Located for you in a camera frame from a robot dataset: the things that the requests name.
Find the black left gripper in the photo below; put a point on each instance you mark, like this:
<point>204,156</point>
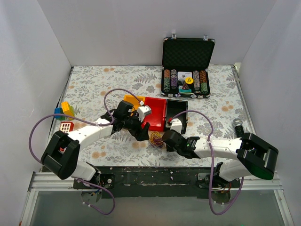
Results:
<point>135,125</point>

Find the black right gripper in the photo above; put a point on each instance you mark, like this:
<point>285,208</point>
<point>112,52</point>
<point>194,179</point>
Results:
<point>171,144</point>

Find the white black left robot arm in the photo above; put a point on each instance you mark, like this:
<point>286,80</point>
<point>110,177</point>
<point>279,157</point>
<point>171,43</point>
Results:
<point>62,153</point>

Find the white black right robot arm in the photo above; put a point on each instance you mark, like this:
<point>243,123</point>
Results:
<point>249,155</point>

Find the red plastic bin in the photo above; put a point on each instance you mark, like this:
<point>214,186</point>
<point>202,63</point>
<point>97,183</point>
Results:
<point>158,111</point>

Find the black plastic bin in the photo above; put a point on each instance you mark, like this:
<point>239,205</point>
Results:
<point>174,107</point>

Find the yellow plastic bin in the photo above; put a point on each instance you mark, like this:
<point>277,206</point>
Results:
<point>136,103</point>

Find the yellow round dealer chip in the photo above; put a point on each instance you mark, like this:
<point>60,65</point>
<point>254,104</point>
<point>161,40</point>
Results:
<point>189,80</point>

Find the floral patterned table mat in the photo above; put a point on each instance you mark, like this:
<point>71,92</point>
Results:
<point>91,90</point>

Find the white playing card deck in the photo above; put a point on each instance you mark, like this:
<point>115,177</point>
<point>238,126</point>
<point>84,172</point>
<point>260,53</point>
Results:
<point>182,76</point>

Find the black handheld microphone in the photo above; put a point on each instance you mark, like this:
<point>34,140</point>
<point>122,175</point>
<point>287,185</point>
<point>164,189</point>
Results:
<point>238,127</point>

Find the red white toy brick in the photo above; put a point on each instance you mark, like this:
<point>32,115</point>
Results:
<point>66,126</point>

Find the black poker chip case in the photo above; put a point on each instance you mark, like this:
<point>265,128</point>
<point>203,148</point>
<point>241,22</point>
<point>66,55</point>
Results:
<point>186,55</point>

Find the blue toy brick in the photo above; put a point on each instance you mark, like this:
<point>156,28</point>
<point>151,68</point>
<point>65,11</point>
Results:
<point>58,111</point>

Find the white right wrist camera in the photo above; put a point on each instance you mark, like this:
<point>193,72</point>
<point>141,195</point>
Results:
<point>175,124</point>

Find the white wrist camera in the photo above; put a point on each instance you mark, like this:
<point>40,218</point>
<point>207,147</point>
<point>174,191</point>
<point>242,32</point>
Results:
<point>143,111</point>
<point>175,124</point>

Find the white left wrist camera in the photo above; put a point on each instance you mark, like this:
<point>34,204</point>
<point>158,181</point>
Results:
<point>143,111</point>

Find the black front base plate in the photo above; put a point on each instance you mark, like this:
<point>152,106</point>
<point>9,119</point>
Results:
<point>154,181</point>

